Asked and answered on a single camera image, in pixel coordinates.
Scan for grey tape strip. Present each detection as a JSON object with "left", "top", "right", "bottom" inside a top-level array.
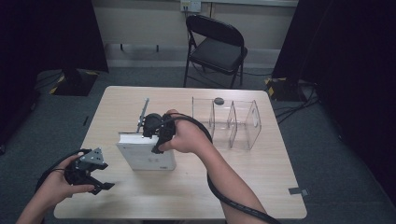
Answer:
[{"left": 288, "top": 187, "right": 310, "bottom": 197}]

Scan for clear acrylic divided organizer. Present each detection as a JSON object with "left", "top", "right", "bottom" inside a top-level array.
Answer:
[{"left": 191, "top": 95, "right": 262, "bottom": 152}]

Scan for black folding chair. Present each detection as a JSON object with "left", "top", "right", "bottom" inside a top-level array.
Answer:
[{"left": 183, "top": 14, "right": 249, "bottom": 90}]

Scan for black stand base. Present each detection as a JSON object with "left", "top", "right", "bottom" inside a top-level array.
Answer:
[
  {"left": 49, "top": 68, "right": 100, "bottom": 97},
  {"left": 263, "top": 77, "right": 316, "bottom": 103}
]

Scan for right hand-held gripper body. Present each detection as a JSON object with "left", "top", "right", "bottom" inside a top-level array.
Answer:
[{"left": 136, "top": 97, "right": 177, "bottom": 147}]

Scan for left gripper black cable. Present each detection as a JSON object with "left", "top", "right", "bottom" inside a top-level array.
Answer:
[{"left": 35, "top": 148, "right": 92, "bottom": 193}]

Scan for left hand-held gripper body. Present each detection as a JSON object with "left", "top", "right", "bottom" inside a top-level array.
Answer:
[{"left": 64, "top": 147, "right": 109, "bottom": 188}]

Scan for person's right hand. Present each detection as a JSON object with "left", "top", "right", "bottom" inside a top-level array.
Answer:
[{"left": 158, "top": 108, "right": 215, "bottom": 155}]

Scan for black floor cables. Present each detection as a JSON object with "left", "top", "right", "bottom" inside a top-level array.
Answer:
[{"left": 274, "top": 79, "right": 320, "bottom": 125}]

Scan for person's left hand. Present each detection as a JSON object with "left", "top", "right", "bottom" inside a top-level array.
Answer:
[{"left": 38, "top": 151, "right": 96, "bottom": 210}]

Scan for white book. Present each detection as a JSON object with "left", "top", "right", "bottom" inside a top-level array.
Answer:
[{"left": 115, "top": 132, "right": 177, "bottom": 172}]

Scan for black curtain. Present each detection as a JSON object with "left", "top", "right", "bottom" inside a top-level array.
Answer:
[
  {"left": 272, "top": 0, "right": 396, "bottom": 200},
  {"left": 0, "top": 0, "right": 109, "bottom": 147}
]

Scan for white wall outlet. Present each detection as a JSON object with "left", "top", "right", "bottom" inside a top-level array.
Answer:
[{"left": 179, "top": 0, "right": 203, "bottom": 14}]

